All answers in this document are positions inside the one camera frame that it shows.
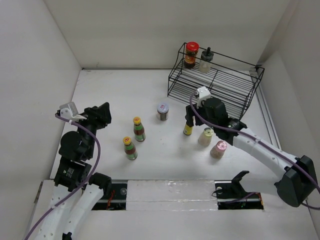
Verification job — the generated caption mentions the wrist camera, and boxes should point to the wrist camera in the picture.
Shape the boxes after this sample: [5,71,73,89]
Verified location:
[195,86,211,109]
[57,101,87,122]

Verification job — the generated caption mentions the pink-lid spice jar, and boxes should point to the pink-lid spice jar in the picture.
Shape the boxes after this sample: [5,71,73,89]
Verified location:
[210,140,228,159]

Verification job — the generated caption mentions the yellow-lid spice jar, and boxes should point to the yellow-lid spice jar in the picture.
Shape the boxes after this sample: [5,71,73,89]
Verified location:
[198,127,214,147]

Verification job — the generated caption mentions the black-lid spice shaker jar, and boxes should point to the black-lid spice shaker jar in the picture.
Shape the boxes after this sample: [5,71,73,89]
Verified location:
[198,47,214,74]

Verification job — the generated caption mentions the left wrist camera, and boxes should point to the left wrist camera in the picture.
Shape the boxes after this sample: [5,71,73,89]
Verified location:
[57,101,87,122]

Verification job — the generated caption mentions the yellow-cap green-label sauce bottle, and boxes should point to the yellow-cap green-label sauce bottle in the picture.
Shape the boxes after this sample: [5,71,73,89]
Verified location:
[133,116,146,142]

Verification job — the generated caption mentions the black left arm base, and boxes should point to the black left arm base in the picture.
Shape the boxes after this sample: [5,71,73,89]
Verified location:
[91,181,128,211]

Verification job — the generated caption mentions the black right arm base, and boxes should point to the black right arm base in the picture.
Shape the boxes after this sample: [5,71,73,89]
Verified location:
[211,170,264,210]

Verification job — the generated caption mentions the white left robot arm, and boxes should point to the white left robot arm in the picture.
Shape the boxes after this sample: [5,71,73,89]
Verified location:
[35,102,112,240]

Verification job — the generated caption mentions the small yellow-label brown bottle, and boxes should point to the small yellow-label brown bottle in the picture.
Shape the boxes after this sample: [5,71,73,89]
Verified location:
[183,121,194,136]

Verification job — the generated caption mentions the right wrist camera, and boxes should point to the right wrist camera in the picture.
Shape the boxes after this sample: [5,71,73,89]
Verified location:
[195,86,211,109]

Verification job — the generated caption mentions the white-lid dark sauce jar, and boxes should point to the white-lid dark sauce jar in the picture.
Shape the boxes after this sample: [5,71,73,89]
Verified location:
[157,102,169,121]

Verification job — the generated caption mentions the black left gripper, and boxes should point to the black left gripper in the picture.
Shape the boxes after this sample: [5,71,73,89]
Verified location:
[72,101,111,158]

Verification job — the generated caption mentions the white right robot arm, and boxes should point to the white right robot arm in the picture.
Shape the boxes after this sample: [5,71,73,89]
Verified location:
[185,97,320,208]

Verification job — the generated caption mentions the black wire rack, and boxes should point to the black wire rack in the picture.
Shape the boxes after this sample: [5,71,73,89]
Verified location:
[167,42,265,119]

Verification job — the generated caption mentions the red-lid chili sauce jar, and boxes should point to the red-lid chili sauce jar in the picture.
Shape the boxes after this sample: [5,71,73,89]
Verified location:
[183,41,200,69]

